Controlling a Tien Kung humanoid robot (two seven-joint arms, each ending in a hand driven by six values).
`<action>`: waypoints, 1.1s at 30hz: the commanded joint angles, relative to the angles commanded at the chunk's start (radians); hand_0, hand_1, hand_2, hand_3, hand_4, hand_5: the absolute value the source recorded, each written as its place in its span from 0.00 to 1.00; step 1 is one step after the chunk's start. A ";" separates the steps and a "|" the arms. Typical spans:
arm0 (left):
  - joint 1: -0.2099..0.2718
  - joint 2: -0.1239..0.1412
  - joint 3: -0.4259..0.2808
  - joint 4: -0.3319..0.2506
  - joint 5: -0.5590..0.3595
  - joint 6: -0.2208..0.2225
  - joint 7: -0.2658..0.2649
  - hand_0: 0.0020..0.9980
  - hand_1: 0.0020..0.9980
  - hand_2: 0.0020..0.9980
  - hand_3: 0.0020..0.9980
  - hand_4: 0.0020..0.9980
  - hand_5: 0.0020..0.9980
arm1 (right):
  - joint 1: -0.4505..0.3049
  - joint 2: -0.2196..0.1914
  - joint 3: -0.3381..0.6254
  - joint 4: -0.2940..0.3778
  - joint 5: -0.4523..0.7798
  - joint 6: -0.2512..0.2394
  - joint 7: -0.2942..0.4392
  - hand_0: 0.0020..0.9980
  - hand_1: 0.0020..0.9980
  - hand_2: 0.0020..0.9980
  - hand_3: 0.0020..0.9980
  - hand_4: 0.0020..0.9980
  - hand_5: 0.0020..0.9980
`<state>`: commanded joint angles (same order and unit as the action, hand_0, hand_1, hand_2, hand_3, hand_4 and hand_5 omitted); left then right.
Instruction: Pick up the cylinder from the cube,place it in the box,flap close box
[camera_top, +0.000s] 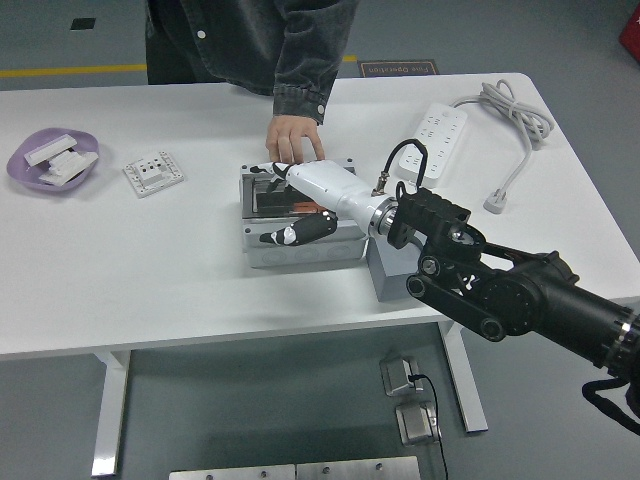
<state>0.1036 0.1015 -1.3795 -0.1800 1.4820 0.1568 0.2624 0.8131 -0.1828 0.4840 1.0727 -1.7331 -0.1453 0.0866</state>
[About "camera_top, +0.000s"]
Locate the person's hand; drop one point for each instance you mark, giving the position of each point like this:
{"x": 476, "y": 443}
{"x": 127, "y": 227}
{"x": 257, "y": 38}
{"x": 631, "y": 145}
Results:
{"x": 290, "y": 137}

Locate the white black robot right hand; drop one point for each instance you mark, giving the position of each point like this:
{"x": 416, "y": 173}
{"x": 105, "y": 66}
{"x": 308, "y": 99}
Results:
{"x": 330, "y": 187}

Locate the orange cylinder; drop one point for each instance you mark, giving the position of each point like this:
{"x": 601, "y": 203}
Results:
{"x": 305, "y": 206}

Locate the grey junction box clear lid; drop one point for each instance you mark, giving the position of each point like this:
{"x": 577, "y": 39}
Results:
{"x": 300, "y": 255}

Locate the person's forearm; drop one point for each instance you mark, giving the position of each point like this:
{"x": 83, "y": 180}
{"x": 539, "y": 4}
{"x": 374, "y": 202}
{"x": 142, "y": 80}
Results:
{"x": 310, "y": 65}

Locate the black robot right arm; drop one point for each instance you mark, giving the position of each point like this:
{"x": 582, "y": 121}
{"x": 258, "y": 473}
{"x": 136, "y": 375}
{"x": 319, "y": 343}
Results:
{"x": 525, "y": 300}

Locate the grey cube with round hole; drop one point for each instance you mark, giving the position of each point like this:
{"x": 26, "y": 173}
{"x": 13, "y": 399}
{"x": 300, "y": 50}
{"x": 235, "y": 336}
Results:
{"x": 390, "y": 285}

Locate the metal floor outlet box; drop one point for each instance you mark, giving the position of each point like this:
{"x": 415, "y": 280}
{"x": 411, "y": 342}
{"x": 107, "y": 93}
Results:
{"x": 417, "y": 425}
{"x": 397, "y": 377}

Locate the person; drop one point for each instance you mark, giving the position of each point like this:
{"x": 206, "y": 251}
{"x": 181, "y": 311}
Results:
{"x": 225, "y": 40}

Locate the white power strip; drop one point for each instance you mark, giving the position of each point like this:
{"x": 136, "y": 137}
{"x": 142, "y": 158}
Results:
{"x": 440, "y": 135}

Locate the dark floor sign with text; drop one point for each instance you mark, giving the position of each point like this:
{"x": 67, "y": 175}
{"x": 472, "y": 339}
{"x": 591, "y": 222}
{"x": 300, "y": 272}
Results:
{"x": 397, "y": 69}

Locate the white plastic block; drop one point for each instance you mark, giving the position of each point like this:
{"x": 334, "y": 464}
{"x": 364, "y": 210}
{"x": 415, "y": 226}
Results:
{"x": 57, "y": 178}
{"x": 75, "y": 161}

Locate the long white plastic bar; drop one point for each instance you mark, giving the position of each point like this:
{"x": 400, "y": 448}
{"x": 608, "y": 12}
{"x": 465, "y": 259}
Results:
{"x": 50, "y": 147}

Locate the white table leg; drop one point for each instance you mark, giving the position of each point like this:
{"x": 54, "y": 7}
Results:
{"x": 467, "y": 400}
{"x": 107, "y": 425}

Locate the purple shallow bowl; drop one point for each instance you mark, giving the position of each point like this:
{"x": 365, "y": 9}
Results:
{"x": 20, "y": 172}

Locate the red object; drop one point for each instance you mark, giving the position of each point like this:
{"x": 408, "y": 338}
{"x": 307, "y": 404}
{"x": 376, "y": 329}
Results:
{"x": 631, "y": 32}

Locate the white wall socket plate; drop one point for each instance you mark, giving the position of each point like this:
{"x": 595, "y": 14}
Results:
{"x": 155, "y": 175}

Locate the metal base plate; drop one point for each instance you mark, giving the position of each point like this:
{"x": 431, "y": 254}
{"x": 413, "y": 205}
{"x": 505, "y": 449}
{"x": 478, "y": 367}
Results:
{"x": 230, "y": 473}
{"x": 357, "y": 469}

